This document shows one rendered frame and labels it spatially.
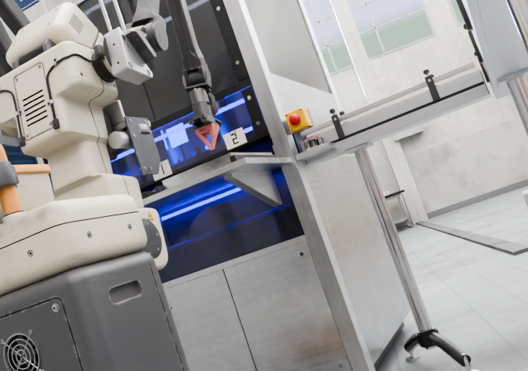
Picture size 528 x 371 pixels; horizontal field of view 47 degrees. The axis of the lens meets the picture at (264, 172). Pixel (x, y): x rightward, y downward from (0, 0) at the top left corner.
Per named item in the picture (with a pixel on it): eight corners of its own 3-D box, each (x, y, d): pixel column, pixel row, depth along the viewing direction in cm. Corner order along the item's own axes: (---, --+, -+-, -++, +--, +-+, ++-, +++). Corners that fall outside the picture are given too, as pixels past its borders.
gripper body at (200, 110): (222, 126, 195) (217, 105, 198) (206, 118, 186) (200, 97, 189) (206, 134, 198) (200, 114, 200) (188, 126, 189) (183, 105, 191)
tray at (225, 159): (214, 185, 227) (210, 177, 228) (274, 161, 218) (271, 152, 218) (165, 191, 196) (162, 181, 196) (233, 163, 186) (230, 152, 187)
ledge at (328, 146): (309, 159, 231) (307, 155, 231) (340, 148, 226) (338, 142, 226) (296, 159, 218) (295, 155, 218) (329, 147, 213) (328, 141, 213)
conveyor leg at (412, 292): (422, 346, 224) (350, 151, 232) (445, 340, 221) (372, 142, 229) (418, 354, 216) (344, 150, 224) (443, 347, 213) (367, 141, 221)
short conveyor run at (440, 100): (305, 165, 227) (291, 126, 228) (317, 164, 241) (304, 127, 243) (489, 93, 202) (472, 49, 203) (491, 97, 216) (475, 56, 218)
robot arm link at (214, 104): (181, 73, 197) (206, 67, 195) (196, 86, 208) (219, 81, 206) (184, 108, 194) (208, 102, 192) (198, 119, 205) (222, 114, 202)
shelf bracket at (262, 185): (275, 207, 222) (264, 173, 223) (283, 203, 220) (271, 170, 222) (236, 215, 190) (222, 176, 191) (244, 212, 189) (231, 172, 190)
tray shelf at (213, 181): (148, 221, 252) (147, 216, 252) (298, 162, 226) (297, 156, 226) (70, 235, 207) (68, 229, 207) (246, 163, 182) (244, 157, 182)
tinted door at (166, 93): (157, 121, 241) (112, -14, 248) (251, 77, 226) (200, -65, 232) (156, 121, 241) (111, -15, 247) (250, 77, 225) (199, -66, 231)
